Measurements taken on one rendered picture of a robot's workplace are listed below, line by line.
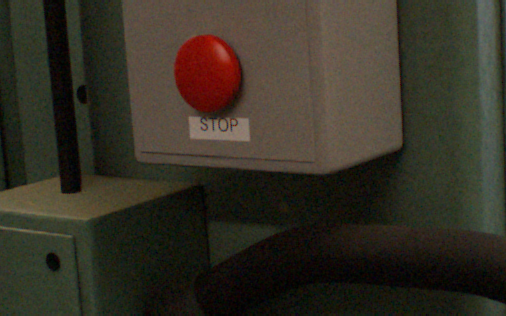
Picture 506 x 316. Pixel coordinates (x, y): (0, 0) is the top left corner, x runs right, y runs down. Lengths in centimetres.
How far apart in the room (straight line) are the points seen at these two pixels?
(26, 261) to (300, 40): 17
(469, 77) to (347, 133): 6
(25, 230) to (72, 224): 3
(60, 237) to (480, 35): 20
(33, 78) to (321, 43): 29
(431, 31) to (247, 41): 8
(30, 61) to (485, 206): 31
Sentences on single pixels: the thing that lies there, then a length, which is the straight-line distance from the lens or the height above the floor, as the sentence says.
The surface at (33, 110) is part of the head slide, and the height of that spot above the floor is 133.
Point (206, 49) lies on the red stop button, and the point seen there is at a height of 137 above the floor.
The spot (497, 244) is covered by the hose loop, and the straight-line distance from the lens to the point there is 40.
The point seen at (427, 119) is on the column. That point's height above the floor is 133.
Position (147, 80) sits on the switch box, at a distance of 45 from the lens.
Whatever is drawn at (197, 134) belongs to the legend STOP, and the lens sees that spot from 43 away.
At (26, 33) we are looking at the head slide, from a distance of 65.
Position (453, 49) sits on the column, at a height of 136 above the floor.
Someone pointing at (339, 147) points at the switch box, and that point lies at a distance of 40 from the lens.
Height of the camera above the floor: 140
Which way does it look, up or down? 10 degrees down
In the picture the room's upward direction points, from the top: 4 degrees counter-clockwise
